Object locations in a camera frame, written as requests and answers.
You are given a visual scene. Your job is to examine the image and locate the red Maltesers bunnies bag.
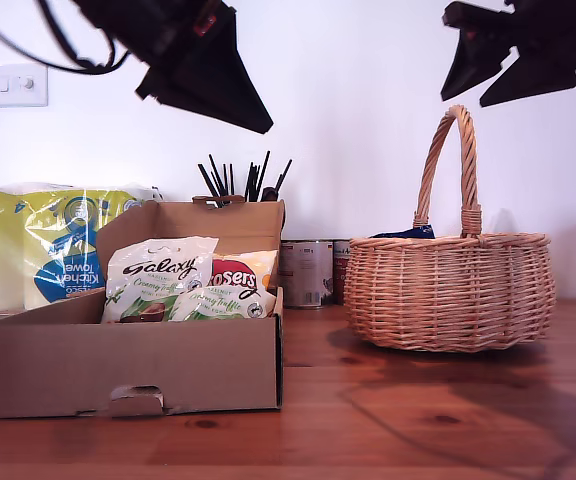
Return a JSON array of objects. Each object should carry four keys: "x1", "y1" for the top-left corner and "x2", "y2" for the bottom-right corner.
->
[{"x1": 209, "y1": 249, "x2": 279, "y2": 296}]

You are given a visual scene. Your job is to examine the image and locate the white Galaxy truffle egg bag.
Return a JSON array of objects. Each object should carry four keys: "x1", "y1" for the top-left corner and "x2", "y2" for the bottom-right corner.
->
[
  {"x1": 167, "y1": 285, "x2": 277, "y2": 322},
  {"x1": 100, "y1": 236, "x2": 219, "y2": 324}
]

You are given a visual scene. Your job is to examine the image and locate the woven wicker basket with handle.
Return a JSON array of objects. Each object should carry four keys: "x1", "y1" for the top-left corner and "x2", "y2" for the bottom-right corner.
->
[{"x1": 342, "y1": 104, "x2": 557, "y2": 354}]

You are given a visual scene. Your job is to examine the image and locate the brown cardboard box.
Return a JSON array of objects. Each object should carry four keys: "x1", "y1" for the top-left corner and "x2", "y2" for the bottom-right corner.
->
[{"x1": 0, "y1": 195, "x2": 287, "y2": 420}]

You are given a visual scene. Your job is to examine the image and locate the white labelled tin can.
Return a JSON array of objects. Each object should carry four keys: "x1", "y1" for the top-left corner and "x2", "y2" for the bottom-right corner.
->
[{"x1": 280, "y1": 240, "x2": 335, "y2": 309}]

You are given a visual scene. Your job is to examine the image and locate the kitchen towel roll pack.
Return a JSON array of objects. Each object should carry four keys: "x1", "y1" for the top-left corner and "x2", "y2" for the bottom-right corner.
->
[{"x1": 0, "y1": 182, "x2": 162, "y2": 314}]

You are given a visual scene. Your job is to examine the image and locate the red labelled tin can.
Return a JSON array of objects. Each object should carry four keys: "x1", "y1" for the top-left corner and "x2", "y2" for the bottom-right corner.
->
[{"x1": 332, "y1": 240, "x2": 352, "y2": 306}]

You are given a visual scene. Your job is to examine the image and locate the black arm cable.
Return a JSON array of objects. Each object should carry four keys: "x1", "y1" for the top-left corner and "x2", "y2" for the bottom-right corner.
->
[
  {"x1": 37, "y1": 0, "x2": 117, "y2": 69},
  {"x1": 0, "y1": 0, "x2": 132, "y2": 76}
]

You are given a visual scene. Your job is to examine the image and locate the white wall switch plate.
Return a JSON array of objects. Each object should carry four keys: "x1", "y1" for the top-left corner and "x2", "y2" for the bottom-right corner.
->
[{"x1": 0, "y1": 64, "x2": 49, "y2": 109}]

